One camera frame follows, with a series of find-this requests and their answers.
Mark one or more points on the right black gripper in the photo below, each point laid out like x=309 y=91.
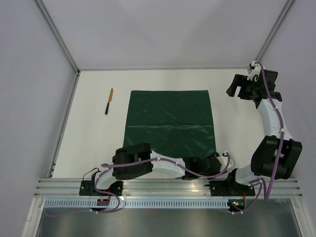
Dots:
x=241 y=81

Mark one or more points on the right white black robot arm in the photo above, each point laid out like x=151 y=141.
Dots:
x=278 y=152

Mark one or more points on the aluminium rail beam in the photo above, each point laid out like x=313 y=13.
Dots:
x=155 y=188

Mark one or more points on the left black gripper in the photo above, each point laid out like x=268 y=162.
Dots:
x=216 y=154

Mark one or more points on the right aluminium frame post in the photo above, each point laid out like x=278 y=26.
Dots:
x=275 y=28

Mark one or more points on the left aluminium frame post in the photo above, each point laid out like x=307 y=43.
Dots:
x=56 y=34

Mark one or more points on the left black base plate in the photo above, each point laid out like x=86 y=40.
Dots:
x=87 y=189

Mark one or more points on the white slotted cable duct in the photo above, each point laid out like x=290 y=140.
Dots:
x=137 y=203

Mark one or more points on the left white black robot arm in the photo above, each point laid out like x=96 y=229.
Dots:
x=138 y=160

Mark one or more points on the aluminium frame post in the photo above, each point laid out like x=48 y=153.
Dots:
x=275 y=28
x=56 y=34

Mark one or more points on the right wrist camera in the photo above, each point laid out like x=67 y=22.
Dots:
x=255 y=70

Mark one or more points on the dark green cloth napkin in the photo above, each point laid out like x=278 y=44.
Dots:
x=177 y=124

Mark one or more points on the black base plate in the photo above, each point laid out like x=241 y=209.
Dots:
x=87 y=189
x=226 y=189

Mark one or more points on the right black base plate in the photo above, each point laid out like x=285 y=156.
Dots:
x=226 y=189

